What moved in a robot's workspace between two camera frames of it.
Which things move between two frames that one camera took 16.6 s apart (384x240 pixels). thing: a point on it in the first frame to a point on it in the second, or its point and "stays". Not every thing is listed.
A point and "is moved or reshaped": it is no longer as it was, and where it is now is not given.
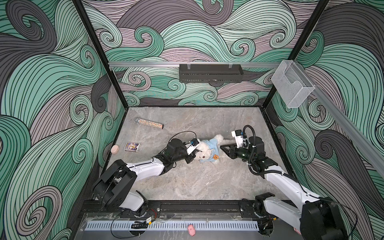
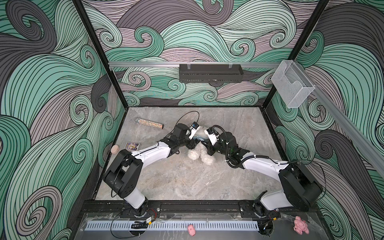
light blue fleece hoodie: [213, 145] is moved or reshaped
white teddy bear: [209, 150] is moved or reshaped
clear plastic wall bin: [291, 83] stays
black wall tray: [211, 73] stays
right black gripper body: [244, 154] to [218, 148]
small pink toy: [191, 230] stays
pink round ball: [114, 149] stays
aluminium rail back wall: [194, 65] stays
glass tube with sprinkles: [148, 123] stays
